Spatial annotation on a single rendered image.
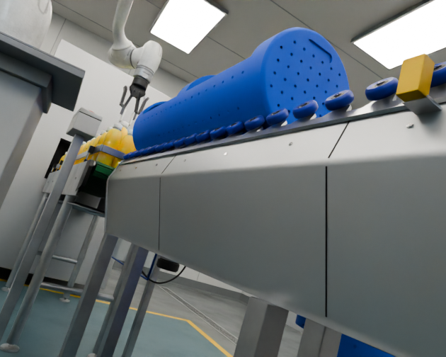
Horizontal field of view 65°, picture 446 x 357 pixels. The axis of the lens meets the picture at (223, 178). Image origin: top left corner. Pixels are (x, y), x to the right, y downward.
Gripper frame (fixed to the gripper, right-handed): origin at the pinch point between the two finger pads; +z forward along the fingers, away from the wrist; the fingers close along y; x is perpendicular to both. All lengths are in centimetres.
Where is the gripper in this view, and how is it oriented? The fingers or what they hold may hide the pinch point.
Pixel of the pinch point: (127, 117)
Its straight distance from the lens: 178.6
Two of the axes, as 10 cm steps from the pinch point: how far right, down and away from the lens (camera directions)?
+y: 8.0, 3.6, 4.7
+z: -2.9, 9.3, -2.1
